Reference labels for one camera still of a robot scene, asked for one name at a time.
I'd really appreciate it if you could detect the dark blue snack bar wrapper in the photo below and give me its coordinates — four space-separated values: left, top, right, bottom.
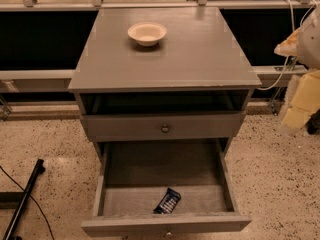
153 188 181 214

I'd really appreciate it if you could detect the open grey wooden drawer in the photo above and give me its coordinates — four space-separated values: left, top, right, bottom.
82 139 251 237

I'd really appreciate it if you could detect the grey metal railing frame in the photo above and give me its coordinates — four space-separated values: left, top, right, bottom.
0 0 320 117

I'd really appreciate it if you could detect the white paper bowl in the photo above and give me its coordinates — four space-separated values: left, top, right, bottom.
127 22 167 47

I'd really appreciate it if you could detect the closed grey upper drawer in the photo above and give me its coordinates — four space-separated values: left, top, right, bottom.
81 112 245 142

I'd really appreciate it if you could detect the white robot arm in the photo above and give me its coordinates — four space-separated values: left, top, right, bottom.
274 6 320 133

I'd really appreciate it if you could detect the black metal stand leg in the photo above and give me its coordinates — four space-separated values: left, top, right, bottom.
3 159 45 240

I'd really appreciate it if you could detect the white hanging cable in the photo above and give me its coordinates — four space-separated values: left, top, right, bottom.
255 0 320 92

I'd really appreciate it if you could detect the thin black floor cable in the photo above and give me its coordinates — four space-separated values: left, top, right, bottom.
0 165 56 240

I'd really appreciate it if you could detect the grey wooden drawer cabinet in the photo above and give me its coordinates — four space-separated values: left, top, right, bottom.
68 6 262 162

